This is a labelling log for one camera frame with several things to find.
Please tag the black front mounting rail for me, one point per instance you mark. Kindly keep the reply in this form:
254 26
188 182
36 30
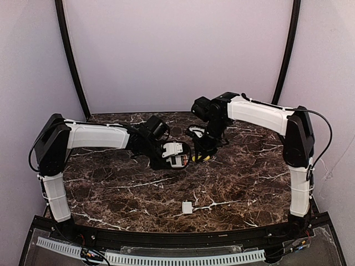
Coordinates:
268 237

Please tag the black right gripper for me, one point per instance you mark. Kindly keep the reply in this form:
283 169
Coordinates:
207 147

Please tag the yellow handled screwdriver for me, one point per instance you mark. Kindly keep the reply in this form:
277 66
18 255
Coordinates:
200 159

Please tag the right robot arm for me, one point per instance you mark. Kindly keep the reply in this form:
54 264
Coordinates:
294 127

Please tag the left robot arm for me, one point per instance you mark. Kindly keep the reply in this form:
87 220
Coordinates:
59 136

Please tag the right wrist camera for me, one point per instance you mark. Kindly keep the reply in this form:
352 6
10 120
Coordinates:
197 134

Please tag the black corner frame post right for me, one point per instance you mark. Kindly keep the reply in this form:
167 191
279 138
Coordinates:
288 51

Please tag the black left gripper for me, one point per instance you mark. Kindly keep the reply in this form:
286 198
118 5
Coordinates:
158 162

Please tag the white battery cover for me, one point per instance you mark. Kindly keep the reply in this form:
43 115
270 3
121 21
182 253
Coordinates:
187 207

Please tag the white remote control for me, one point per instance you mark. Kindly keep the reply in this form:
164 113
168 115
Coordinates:
175 162

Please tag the black corner frame post left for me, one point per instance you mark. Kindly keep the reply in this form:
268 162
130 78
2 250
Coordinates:
63 27

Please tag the white cable duct left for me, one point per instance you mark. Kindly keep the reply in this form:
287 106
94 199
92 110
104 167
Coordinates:
59 247

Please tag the black corner frame post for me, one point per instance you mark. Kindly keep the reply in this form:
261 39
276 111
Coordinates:
288 51
63 27

